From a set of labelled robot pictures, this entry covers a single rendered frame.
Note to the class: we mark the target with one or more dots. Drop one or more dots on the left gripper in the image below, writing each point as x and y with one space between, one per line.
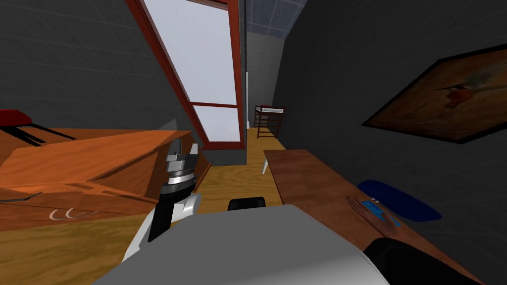
181 163

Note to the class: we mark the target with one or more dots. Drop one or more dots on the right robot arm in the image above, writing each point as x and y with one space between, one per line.
416 265

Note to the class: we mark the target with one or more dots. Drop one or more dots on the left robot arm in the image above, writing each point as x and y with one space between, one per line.
168 211

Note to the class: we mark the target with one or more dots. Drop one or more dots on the dark wooden chair white seat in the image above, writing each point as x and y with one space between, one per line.
269 118

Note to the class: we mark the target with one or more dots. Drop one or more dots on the red framed window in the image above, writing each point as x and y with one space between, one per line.
206 59

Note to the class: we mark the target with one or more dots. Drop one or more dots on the orange wooden cabinet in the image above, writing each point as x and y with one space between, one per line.
79 170

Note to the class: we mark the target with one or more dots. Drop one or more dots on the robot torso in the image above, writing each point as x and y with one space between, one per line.
245 245

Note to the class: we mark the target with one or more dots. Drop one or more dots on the brown wooden table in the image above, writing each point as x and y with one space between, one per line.
309 178

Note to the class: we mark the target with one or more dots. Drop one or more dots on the tan and blue flat object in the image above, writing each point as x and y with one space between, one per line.
376 219

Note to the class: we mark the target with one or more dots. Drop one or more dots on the dark blue oval dish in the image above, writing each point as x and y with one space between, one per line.
408 202

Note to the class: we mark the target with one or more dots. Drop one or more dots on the dark framed brown picture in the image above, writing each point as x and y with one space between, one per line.
447 99

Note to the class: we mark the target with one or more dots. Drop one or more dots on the red seat black frame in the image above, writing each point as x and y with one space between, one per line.
14 117

